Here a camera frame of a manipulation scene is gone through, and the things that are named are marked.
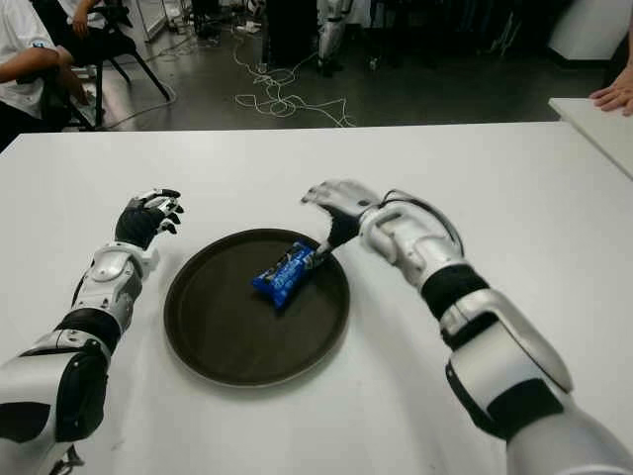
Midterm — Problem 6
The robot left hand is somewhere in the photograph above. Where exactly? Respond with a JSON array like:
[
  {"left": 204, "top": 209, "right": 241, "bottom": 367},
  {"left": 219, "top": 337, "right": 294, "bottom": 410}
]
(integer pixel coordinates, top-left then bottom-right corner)
[{"left": 114, "top": 187, "right": 185, "bottom": 250}]

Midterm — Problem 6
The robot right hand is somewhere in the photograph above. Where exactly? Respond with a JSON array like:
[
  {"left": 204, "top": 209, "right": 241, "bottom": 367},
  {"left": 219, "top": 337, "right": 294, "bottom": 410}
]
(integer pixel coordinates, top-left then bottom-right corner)
[{"left": 300, "top": 178, "right": 382, "bottom": 263}]

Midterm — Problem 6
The blue Oreo packet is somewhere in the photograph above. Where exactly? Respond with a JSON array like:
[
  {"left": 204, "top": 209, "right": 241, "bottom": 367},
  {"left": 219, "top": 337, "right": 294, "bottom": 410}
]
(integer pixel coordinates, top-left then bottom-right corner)
[{"left": 251, "top": 239, "right": 322, "bottom": 311}]

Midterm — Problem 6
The round dark brown tray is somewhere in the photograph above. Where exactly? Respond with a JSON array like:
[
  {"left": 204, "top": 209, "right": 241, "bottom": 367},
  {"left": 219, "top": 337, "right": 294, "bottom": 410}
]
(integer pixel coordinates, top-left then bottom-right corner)
[{"left": 163, "top": 228, "right": 351, "bottom": 387}]

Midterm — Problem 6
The black cabinet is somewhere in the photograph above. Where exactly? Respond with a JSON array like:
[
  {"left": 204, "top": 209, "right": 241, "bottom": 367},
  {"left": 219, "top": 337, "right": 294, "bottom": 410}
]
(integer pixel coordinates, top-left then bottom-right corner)
[{"left": 265, "top": 0, "right": 320, "bottom": 68}]

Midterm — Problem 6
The black chair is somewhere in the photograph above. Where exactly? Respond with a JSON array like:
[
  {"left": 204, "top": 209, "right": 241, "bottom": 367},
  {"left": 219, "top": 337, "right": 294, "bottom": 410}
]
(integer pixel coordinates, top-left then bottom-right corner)
[{"left": 29, "top": 0, "right": 172, "bottom": 131}]

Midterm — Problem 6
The person in white shirt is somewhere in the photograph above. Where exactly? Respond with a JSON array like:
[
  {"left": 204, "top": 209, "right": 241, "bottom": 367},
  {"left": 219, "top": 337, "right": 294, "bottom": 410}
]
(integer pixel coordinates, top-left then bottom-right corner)
[{"left": 0, "top": 0, "right": 65, "bottom": 123}]

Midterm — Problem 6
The person in black shorts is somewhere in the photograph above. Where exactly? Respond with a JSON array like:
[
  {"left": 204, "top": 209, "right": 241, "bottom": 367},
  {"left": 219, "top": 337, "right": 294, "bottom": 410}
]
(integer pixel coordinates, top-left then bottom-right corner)
[{"left": 53, "top": 0, "right": 108, "bottom": 120}]

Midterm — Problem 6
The white side table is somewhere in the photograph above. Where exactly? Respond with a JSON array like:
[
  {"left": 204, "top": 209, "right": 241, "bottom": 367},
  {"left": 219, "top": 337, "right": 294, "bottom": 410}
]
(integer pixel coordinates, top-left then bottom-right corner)
[{"left": 547, "top": 97, "right": 633, "bottom": 180}]

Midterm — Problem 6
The bystander in dark clothes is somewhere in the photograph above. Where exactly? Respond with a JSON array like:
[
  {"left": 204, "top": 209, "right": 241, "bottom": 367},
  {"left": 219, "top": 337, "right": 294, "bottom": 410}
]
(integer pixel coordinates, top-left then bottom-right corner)
[{"left": 590, "top": 34, "right": 633, "bottom": 116}]

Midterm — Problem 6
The white curved panel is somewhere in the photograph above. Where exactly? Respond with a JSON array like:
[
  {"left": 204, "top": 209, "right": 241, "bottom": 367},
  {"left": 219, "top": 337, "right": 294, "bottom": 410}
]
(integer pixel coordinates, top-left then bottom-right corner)
[{"left": 546, "top": 0, "right": 633, "bottom": 63}]

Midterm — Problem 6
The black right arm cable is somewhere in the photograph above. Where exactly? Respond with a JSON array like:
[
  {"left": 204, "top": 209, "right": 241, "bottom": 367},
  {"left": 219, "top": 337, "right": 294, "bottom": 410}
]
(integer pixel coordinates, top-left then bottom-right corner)
[{"left": 380, "top": 189, "right": 466, "bottom": 258}]

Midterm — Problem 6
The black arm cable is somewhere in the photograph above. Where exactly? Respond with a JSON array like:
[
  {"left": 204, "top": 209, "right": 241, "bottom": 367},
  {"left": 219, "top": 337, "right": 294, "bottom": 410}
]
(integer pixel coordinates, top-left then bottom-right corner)
[
  {"left": 380, "top": 189, "right": 466, "bottom": 258},
  {"left": 46, "top": 442, "right": 85, "bottom": 475}
]

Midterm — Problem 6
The white cable on floor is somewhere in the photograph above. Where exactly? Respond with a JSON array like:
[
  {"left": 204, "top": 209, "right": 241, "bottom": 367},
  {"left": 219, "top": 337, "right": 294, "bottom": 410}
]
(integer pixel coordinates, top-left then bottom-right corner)
[{"left": 231, "top": 39, "right": 357, "bottom": 129}]

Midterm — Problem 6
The white shelf frame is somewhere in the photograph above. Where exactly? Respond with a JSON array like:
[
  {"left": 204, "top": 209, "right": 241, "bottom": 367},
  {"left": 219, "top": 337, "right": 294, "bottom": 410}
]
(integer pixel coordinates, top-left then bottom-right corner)
[{"left": 136, "top": 0, "right": 172, "bottom": 42}]

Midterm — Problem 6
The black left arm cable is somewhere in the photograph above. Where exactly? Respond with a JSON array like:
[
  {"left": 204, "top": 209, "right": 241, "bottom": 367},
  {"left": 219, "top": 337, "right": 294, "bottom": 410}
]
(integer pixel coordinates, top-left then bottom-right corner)
[{"left": 46, "top": 442, "right": 85, "bottom": 475}]

